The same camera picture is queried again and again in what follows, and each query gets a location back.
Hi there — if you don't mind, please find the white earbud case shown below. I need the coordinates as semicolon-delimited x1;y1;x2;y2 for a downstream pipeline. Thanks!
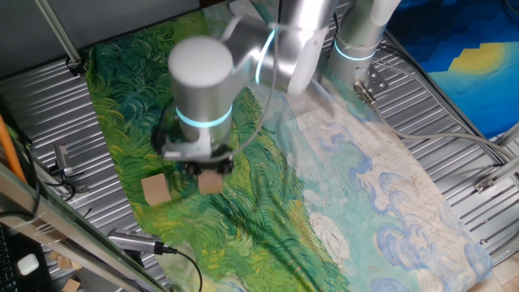
16;253;41;277

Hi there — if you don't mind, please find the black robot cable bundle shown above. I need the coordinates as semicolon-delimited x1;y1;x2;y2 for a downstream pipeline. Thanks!
331;11;341;48

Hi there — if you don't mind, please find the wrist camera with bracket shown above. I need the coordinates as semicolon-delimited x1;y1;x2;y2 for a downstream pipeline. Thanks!
152;117;215;162

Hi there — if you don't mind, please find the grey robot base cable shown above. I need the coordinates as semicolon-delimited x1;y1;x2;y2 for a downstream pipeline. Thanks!
353;79;516;163

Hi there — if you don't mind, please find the black camera cable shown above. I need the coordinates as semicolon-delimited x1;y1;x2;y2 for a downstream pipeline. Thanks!
174;247;204;292

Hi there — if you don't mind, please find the black hanging cable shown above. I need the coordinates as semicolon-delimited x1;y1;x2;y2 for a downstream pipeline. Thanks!
15;133;41;216

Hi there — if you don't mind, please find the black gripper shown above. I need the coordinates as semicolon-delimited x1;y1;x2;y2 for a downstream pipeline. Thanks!
182;156;236;178

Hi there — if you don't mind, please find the ribbed silver camera on stand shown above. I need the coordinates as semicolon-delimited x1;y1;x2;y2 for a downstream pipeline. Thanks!
105;228;178;268

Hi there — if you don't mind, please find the slanted metal pole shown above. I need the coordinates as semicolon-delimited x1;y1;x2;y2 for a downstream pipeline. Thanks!
34;0;88;78

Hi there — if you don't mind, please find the aluminium frame beam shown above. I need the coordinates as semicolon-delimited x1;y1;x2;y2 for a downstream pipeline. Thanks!
0;161;171;292

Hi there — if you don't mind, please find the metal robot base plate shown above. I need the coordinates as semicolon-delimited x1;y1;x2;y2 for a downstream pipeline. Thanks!
362;64;389;101

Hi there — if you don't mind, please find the painted landscape cloth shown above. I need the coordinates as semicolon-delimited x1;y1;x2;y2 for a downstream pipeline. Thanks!
84;0;494;292

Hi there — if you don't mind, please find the aluminium frame rail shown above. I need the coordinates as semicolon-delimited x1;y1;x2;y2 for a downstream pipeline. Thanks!
492;121;519;149
486;156;519;182

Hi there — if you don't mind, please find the orange pipe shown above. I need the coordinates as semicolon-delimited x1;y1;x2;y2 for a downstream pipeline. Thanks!
0;113;28;183

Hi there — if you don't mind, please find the blue and yellow cloth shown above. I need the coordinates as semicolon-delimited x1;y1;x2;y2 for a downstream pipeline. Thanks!
384;0;519;140

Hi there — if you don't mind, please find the large wooden cube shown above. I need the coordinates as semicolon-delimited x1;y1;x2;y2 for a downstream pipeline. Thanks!
140;173;173;207
197;169;225;195

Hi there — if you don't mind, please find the black keyboard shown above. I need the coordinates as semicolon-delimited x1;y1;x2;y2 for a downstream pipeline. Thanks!
0;226;19;292

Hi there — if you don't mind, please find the metal corner bracket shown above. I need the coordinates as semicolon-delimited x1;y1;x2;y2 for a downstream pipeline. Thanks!
473;176;498;195

